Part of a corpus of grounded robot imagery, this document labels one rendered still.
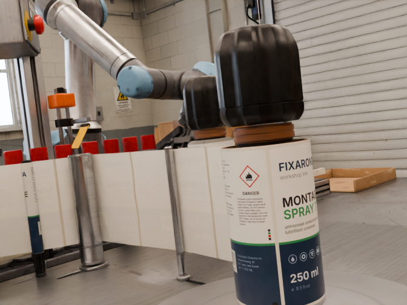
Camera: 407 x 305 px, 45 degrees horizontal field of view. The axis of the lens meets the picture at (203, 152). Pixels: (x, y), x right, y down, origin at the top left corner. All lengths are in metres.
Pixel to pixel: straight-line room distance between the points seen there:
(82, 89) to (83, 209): 0.70
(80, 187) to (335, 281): 0.42
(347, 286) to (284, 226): 0.17
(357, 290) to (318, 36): 5.21
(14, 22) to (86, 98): 0.50
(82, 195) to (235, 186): 0.40
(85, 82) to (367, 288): 1.07
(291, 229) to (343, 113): 5.09
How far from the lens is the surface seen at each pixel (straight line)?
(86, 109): 1.46
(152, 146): 1.12
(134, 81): 1.14
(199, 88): 0.84
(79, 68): 1.46
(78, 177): 0.80
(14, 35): 1.01
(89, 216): 0.81
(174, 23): 7.51
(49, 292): 0.75
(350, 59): 5.48
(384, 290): 0.58
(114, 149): 1.06
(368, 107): 5.38
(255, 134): 0.45
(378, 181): 1.75
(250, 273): 0.46
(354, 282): 0.61
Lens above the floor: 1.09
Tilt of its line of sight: 3 degrees down
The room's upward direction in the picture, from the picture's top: 6 degrees counter-clockwise
